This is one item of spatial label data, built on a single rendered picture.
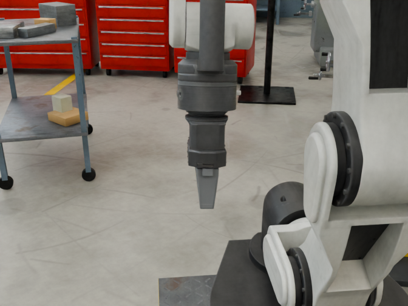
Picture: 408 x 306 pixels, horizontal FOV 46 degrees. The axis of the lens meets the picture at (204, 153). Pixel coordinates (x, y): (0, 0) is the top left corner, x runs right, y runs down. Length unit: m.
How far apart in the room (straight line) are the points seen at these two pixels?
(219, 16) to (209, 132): 0.16
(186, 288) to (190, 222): 1.07
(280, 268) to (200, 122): 0.40
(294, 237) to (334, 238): 0.31
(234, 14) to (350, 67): 0.18
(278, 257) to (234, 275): 0.22
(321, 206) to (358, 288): 0.24
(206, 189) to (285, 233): 0.40
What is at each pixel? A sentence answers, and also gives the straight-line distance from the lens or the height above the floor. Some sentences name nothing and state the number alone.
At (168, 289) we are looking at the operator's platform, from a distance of 1.43.
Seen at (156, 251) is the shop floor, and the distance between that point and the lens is 2.28.
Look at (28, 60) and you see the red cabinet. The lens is 5.36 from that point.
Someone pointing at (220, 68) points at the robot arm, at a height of 1.15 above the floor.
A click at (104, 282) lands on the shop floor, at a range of 2.13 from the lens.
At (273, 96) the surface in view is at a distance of 4.39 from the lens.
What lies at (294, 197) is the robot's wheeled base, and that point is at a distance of 1.16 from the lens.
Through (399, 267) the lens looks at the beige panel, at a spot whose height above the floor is 0.03.
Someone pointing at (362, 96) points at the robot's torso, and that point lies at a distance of 0.69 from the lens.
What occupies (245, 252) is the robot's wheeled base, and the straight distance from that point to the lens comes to 1.28.
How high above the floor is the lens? 1.31
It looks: 24 degrees down
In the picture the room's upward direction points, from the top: straight up
